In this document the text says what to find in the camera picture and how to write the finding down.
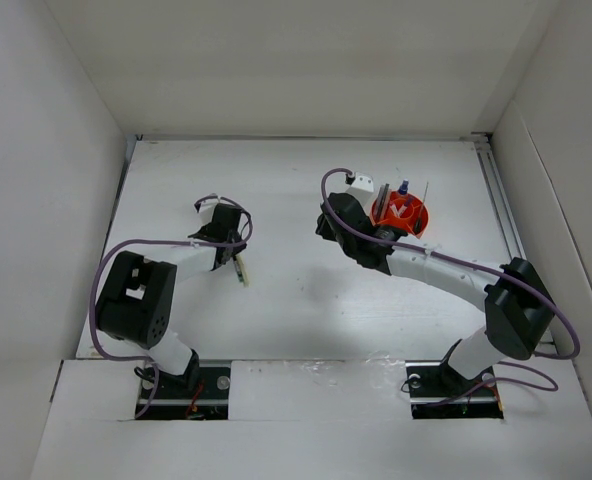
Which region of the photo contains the black thin pen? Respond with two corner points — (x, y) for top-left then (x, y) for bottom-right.
(379, 184), (391, 221)

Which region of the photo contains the white pen red cap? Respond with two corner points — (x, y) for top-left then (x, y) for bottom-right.
(390, 202), (400, 218)

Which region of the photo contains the white marker purple cap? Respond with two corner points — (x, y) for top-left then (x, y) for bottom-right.
(399, 195), (413, 217)

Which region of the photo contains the orange highlighter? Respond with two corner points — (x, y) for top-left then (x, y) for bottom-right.
(373, 184), (388, 222)

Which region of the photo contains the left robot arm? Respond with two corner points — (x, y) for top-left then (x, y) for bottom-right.
(88, 196), (252, 397)

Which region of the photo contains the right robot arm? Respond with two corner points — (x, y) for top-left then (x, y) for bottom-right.
(316, 193), (554, 396)

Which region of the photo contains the orange round organizer container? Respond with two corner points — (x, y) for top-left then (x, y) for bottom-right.
(369, 191), (429, 238)

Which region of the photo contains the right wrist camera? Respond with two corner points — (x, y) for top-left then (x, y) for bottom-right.
(345, 172), (375, 206)

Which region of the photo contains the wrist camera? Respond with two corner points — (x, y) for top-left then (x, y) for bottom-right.
(194, 194), (220, 225)
(345, 172), (375, 206)

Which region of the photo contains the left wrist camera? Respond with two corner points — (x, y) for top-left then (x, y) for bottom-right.
(194, 194), (220, 225)

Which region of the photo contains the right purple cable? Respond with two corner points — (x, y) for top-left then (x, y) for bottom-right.
(320, 168), (581, 409)

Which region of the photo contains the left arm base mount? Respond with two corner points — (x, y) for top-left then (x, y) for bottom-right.
(135, 361), (232, 421)

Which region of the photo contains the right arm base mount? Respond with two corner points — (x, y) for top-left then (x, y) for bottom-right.
(401, 360), (504, 420)

